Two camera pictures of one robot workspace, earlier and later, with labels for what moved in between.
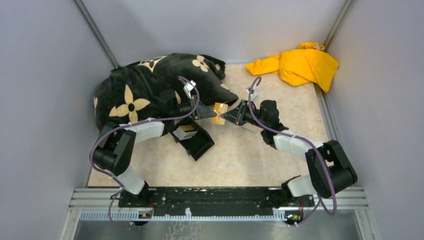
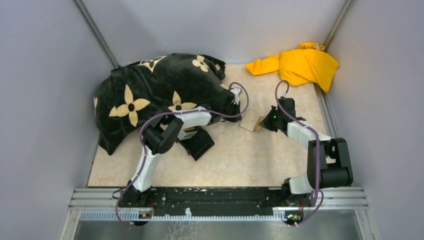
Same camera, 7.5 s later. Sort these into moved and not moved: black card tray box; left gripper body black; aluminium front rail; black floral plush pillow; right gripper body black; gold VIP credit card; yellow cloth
Moved: left gripper body black; right gripper body black; gold VIP credit card
Not moved: black floral plush pillow; aluminium front rail; yellow cloth; black card tray box
